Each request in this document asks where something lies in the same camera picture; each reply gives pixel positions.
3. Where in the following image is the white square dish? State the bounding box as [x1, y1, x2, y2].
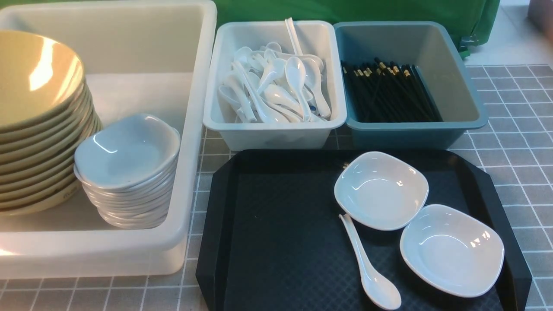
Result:
[334, 151, 430, 232]
[399, 203, 505, 298]

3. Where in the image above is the white ceramic soup spoon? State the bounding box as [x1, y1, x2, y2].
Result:
[338, 214, 402, 310]

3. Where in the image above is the beige noodle bowl stack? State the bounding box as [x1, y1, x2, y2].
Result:
[0, 82, 103, 216]

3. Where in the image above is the top beige noodle bowl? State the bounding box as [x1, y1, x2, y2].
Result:
[0, 30, 85, 131]

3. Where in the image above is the white plastic spoon bin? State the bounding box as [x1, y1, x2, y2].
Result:
[203, 20, 347, 151]

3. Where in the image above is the pile of white soup spoons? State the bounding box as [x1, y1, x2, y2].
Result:
[217, 18, 332, 124]

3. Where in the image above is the black plastic serving tray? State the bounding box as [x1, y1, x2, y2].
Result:
[196, 149, 533, 311]

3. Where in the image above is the bundle of black chopsticks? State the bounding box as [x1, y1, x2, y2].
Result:
[340, 57, 444, 123]

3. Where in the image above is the top white sauce dish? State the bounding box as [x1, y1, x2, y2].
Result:
[74, 114, 181, 190]

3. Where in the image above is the teal plastic chopstick bin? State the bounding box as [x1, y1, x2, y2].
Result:
[334, 21, 488, 149]

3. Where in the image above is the white sauce dish stack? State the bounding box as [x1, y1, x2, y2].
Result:
[73, 162, 177, 229]

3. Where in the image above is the large white plastic bin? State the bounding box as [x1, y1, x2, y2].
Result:
[0, 0, 217, 279]

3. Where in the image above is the grey checked table mat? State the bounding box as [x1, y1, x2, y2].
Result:
[1, 65, 552, 311]

